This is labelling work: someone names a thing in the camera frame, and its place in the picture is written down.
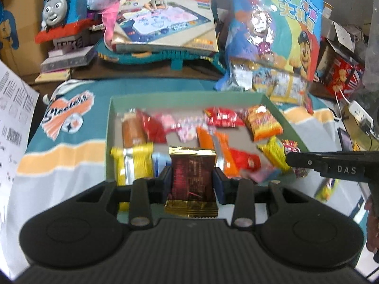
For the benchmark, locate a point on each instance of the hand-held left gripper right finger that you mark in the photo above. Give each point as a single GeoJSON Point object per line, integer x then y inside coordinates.
{"type": "Point", "coordinates": [220, 185]}

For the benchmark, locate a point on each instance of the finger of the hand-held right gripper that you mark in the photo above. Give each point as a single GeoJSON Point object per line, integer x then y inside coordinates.
{"type": "Point", "coordinates": [305, 162]}

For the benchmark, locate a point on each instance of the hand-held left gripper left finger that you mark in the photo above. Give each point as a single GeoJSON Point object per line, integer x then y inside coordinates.
{"type": "Point", "coordinates": [165, 180]}

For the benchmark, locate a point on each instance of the pink cartoon cat candy packet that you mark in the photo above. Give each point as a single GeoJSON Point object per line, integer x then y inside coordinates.
{"type": "Point", "coordinates": [296, 153]}

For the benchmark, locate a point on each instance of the light blue snack packet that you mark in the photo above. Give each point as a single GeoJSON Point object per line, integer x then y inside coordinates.
{"type": "Point", "coordinates": [161, 164]}

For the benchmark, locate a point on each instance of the dark red gold packet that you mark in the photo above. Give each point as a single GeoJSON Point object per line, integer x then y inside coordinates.
{"type": "Point", "coordinates": [192, 171]}

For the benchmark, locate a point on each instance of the plain yellow snack bag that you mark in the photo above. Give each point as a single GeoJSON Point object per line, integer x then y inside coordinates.
{"type": "Point", "coordinates": [275, 153]}

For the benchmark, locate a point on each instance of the yellow-green snack packet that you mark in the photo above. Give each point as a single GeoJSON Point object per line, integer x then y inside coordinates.
{"type": "Point", "coordinates": [325, 190]}

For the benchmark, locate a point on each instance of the long orange snack packet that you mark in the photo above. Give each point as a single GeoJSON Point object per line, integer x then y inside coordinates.
{"type": "Point", "coordinates": [220, 151]}

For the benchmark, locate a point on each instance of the orange-red snack packet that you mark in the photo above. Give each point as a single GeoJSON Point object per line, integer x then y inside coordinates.
{"type": "Point", "coordinates": [245, 159]}

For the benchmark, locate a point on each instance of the clear pink candy packet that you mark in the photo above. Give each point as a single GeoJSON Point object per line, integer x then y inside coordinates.
{"type": "Point", "coordinates": [259, 174]}

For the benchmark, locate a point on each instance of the small red snack packet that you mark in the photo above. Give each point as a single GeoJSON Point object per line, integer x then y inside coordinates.
{"type": "Point", "coordinates": [152, 127]}

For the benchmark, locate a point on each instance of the pink patterned candy packet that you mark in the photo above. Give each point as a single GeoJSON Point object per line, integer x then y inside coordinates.
{"type": "Point", "coordinates": [188, 130]}

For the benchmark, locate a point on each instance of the yellow red-striped snack packet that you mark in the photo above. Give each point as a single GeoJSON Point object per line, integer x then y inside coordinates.
{"type": "Point", "coordinates": [263, 122]}

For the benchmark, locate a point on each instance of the brown biscuit packet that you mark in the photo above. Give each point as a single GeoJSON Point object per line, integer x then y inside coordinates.
{"type": "Point", "coordinates": [133, 128]}

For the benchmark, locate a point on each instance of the large red snack bag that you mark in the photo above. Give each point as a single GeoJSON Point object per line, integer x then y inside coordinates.
{"type": "Point", "coordinates": [225, 117]}

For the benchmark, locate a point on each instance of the teal cardboard box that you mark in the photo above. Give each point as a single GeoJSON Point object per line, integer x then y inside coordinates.
{"type": "Point", "coordinates": [118, 106]}

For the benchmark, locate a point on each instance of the person's right hand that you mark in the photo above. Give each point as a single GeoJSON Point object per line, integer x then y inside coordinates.
{"type": "Point", "coordinates": [373, 227]}

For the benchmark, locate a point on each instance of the black tablet screen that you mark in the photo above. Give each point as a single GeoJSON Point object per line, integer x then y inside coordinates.
{"type": "Point", "coordinates": [345, 139]}

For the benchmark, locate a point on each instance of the white power strip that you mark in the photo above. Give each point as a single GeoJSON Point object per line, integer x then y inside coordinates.
{"type": "Point", "coordinates": [361, 112]}

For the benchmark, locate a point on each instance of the red printed tin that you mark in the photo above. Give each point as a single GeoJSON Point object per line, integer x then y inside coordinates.
{"type": "Point", "coordinates": [343, 74]}

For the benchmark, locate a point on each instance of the teal striped blanket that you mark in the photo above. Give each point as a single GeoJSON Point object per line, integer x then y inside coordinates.
{"type": "Point", "coordinates": [68, 142]}

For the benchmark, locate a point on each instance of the teal plastic case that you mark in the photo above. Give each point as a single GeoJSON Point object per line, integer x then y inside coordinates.
{"type": "Point", "coordinates": [177, 57]}

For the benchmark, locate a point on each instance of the cartoon gift bag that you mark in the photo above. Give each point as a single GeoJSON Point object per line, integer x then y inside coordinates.
{"type": "Point", "coordinates": [278, 35]}

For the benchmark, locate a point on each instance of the white printed paper sheet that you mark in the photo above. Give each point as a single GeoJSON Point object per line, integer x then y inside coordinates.
{"type": "Point", "coordinates": [14, 142]}

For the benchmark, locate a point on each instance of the play mat box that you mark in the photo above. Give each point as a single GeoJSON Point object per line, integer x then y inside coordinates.
{"type": "Point", "coordinates": [165, 20]}

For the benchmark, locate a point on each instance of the blue toy train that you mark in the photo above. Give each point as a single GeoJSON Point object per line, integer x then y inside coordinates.
{"type": "Point", "coordinates": [63, 9]}

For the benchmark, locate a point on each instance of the brown cardboard box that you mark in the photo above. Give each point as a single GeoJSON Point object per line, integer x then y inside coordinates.
{"type": "Point", "coordinates": [20, 20]}

